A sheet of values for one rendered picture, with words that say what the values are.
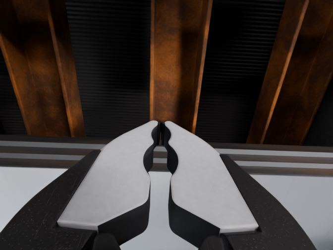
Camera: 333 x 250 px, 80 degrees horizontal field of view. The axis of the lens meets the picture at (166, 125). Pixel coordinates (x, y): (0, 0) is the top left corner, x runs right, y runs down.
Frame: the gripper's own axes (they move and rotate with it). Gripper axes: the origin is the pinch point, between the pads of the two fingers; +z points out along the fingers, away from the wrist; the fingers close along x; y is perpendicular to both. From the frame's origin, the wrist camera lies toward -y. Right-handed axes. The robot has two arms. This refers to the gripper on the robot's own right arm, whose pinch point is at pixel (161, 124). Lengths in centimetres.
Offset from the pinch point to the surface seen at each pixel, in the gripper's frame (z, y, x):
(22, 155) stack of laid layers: 6.9, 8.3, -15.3
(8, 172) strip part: 5.5, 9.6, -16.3
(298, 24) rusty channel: 18.6, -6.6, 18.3
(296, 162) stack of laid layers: 7.0, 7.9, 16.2
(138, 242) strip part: 5.5, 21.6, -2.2
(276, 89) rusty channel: 18.7, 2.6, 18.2
